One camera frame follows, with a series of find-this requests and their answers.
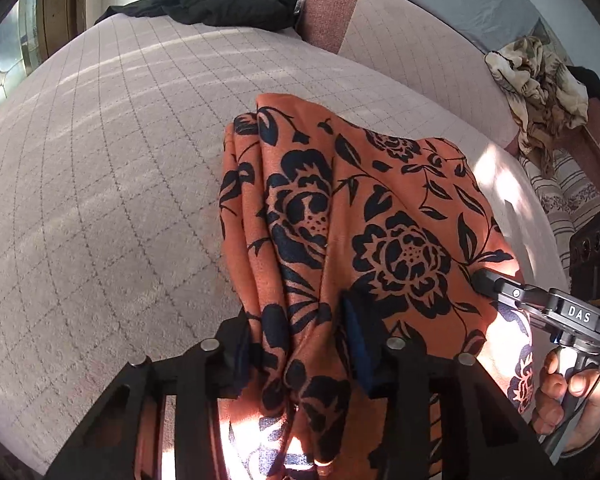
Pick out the orange black floral garment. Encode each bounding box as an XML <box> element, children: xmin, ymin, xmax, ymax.
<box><xmin>219</xmin><ymin>93</ymin><xmax>533</xmax><ymax>479</ymax></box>

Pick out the person's right hand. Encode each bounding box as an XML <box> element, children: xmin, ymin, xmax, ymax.
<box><xmin>531</xmin><ymin>350</ymin><xmax>600</xmax><ymax>452</ymax></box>

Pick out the striped beige fabric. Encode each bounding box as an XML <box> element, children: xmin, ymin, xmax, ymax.
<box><xmin>518</xmin><ymin>148</ymin><xmax>600</xmax><ymax>276</ymax></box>

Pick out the pink quilted bedspread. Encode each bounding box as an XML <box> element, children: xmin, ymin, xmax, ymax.
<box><xmin>0</xmin><ymin>15</ymin><xmax>567</xmax><ymax>472</ymax></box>

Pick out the beige brown patterned cloth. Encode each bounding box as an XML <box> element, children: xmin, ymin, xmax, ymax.
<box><xmin>484</xmin><ymin>36</ymin><xmax>588</xmax><ymax>178</ymax></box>

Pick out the pink bolster pillow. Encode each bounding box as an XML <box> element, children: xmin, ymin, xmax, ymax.
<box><xmin>296</xmin><ymin>0</ymin><xmax>358</xmax><ymax>54</ymax></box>

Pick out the stained glass window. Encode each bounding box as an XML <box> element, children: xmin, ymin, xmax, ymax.
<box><xmin>0</xmin><ymin>0</ymin><xmax>41</xmax><ymax>106</ymax></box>

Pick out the black camera box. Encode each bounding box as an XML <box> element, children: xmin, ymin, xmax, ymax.
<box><xmin>569</xmin><ymin>212</ymin><xmax>600</xmax><ymax>301</ymax></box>

